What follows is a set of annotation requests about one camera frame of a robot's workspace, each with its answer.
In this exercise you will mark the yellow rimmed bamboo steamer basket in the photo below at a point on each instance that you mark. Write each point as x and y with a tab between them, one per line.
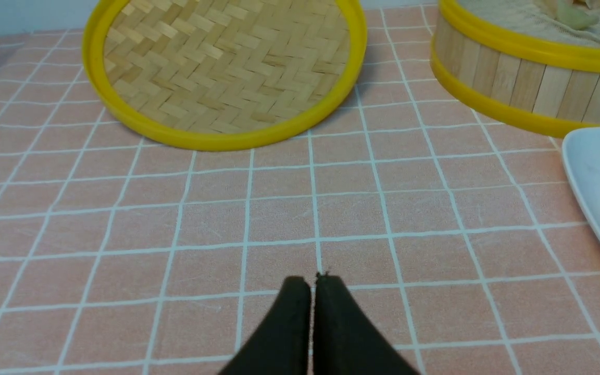
537	85

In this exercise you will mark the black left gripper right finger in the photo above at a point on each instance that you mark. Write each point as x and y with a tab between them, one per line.
345	340

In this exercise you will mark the yellow rimmed woven steamer lid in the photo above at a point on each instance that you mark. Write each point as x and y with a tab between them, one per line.
223	75

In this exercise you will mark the white steamer liner cloth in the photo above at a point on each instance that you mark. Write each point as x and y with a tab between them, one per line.
537	19

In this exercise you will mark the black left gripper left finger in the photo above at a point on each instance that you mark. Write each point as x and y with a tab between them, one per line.
280	343

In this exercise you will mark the pink checkered tablecloth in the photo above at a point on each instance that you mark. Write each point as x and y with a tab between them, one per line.
458	236

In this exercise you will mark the green dumpling in steamer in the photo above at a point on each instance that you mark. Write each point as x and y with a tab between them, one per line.
574	17

